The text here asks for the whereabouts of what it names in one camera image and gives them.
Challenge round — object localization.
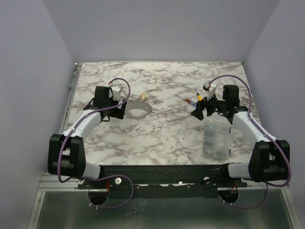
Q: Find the large metal key ring band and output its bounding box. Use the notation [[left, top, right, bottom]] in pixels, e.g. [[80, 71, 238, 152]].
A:
[[125, 101, 152, 120]]

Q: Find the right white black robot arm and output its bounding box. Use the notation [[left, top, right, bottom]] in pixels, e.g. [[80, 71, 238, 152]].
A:
[[191, 84, 291, 187]]

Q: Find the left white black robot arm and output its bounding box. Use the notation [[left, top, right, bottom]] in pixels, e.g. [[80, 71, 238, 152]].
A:
[[48, 85, 127, 188]]

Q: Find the red blue screwdriver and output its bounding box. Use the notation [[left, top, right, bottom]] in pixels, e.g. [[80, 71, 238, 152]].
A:
[[176, 94, 196, 107]]

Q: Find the clear plastic organizer box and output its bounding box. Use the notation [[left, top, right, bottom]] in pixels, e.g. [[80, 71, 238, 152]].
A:
[[201, 119, 231, 160]]

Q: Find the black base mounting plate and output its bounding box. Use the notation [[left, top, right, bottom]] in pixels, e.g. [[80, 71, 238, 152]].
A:
[[78, 165, 247, 199]]

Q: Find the yellow handled screwdriver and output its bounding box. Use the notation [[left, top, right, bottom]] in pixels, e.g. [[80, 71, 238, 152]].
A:
[[195, 88, 202, 101]]

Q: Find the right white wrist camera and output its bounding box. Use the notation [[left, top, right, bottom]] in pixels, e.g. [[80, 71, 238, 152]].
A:
[[203, 81, 216, 101]]

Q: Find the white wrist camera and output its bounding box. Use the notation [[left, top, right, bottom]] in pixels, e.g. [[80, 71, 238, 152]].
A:
[[109, 83, 123, 101], [203, 81, 216, 101]]

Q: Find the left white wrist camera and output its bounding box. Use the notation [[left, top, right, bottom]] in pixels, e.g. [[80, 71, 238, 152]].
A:
[[109, 83, 123, 101]]

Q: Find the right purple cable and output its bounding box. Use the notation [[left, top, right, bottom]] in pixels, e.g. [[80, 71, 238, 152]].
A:
[[208, 74, 292, 209]]

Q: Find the purple cable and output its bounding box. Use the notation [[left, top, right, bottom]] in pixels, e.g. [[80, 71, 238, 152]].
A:
[[208, 74, 292, 209], [57, 78, 134, 210]]

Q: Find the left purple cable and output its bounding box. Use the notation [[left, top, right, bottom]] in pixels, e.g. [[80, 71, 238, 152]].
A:
[[57, 78, 134, 210]]

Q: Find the aluminium frame rail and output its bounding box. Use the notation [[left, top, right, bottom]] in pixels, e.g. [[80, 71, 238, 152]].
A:
[[38, 173, 78, 192]]

